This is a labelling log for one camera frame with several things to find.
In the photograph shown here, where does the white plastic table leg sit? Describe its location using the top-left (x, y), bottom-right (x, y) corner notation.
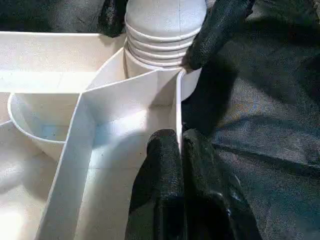
top-left (123, 0), bottom-right (209, 70)

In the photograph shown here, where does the white plastic table top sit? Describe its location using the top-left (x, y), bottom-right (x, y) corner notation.
top-left (0, 30), bottom-right (204, 240)

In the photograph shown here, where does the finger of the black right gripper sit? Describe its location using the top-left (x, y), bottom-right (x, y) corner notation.
top-left (98, 0), bottom-right (128, 39)
top-left (180, 0), bottom-right (256, 72)

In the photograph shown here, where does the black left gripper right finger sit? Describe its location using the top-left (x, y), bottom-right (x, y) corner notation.
top-left (181, 127), bottom-right (261, 240)

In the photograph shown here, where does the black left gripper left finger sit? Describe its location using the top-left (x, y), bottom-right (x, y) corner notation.
top-left (126, 128), bottom-right (186, 240)

